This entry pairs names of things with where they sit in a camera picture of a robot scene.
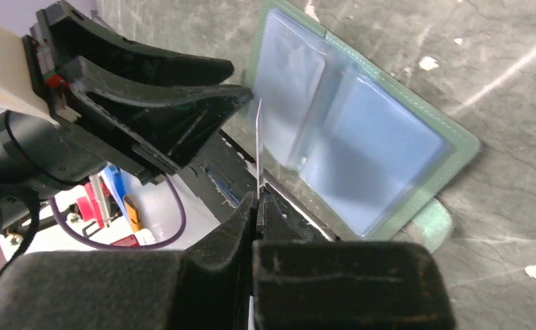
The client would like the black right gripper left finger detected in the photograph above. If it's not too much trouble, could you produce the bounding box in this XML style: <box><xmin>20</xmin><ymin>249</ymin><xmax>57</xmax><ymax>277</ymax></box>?
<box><xmin>0</xmin><ymin>192</ymin><xmax>257</xmax><ymax>329</ymax></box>

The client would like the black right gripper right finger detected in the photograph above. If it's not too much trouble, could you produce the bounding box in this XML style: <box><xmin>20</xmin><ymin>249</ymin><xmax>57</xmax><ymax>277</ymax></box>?
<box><xmin>252</xmin><ymin>193</ymin><xmax>455</xmax><ymax>329</ymax></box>

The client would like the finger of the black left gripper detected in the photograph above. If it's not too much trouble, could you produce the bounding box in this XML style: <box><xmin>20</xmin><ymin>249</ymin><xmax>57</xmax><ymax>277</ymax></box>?
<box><xmin>62</xmin><ymin>56</ymin><xmax>253</xmax><ymax>175</ymax></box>
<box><xmin>36</xmin><ymin>1</ymin><xmax>234</xmax><ymax>87</ymax></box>

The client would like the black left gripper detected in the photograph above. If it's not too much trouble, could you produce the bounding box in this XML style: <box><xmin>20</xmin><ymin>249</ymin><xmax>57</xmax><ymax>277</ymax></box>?
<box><xmin>0</xmin><ymin>36</ymin><xmax>165</xmax><ymax>232</ymax></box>

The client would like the green leather card holder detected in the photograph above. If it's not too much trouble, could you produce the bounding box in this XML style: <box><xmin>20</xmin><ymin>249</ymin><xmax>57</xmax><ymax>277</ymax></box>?
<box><xmin>244</xmin><ymin>1</ymin><xmax>480</xmax><ymax>251</ymax></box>

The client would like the white VIP card in holder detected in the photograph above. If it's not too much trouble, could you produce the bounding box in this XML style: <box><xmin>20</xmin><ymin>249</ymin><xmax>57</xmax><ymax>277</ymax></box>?
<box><xmin>253</xmin><ymin>8</ymin><xmax>326</xmax><ymax>166</ymax></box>

